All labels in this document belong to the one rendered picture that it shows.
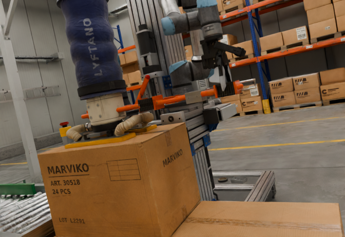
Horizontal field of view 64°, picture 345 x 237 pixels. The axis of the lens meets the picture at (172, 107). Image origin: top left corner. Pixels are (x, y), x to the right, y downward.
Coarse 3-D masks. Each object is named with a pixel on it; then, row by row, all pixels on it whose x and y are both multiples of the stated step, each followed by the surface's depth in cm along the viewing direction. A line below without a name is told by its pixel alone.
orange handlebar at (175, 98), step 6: (240, 84) 103; (210, 90) 107; (168, 96) 118; (174, 96) 113; (180, 96) 113; (156, 102) 118; (162, 102) 116; (168, 102) 115; (174, 102) 114; (120, 108) 126; (126, 108) 125; (132, 108) 124; (84, 114) 137
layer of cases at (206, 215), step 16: (208, 208) 129; (224, 208) 125; (240, 208) 122; (256, 208) 119; (272, 208) 116; (288, 208) 114; (304, 208) 111; (320, 208) 109; (336, 208) 106; (192, 224) 117; (208, 224) 114; (224, 224) 111; (240, 224) 109; (256, 224) 106; (272, 224) 104; (288, 224) 102; (304, 224) 100; (320, 224) 98; (336, 224) 96
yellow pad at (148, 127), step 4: (132, 128) 138; (136, 128) 135; (140, 128) 134; (144, 128) 132; (148, 128) 132; (152, 128) 136; (124, 132) 137; (128, 132) 135; (132, 132) 134; (136, 132) 133; (140, 132) 132; (100, 136) 144
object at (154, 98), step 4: (156, 96) 119; (160, 96) 122; (140, 100) 119; (144, 100) 118; (148, 100) 117; (152, 100) 117; (140, 104) 120; (144, 104) 119; (148, 104) 118; (152, 104) 117; (156, 104) 118; (160, 104) 121; (140, 108) 119; (144, 108) 118; (148, 108) 118; (152, 108) 117; (156, 108) 117; (160, 108) 121; (140, 112) 121
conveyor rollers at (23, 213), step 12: (0, 204) 206; (12, 204) 198; (24, 204) 194; (36, 204) 192; (48, 204) 182; (0, 216) 179; (12, 216) 171; (24, 216) 167; (36, 216) 164; (48, 216) 160; (0, 228) 155; (12, 228) 152; (24, 228) 148
